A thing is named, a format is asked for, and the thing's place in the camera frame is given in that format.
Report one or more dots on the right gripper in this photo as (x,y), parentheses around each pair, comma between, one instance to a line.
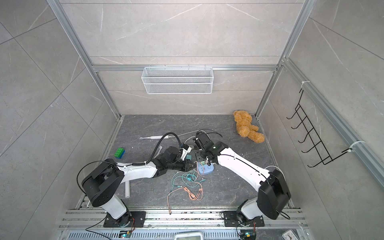
(198,152)

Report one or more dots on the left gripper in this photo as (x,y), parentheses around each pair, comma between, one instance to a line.
(187,165)

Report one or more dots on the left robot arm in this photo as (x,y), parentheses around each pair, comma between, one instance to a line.
(102,183)

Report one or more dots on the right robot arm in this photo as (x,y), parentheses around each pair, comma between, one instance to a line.
(273,192)

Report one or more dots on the blue power strip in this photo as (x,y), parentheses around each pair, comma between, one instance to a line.
(204,169)

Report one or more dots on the brown teddy bear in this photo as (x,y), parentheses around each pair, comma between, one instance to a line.
(245,128)

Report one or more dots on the green toy block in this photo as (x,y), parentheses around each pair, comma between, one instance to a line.
(119,153)

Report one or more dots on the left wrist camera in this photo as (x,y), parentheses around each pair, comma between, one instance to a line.
(184,151)

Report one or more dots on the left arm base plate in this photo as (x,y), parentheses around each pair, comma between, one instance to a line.
(130,219)

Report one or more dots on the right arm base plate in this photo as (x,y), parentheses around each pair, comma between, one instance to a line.
(233,218)

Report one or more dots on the white wire mesh basket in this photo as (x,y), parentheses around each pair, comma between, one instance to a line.
(178,80)

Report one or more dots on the black wall hook rack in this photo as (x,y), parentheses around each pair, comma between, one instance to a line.
(312,136)

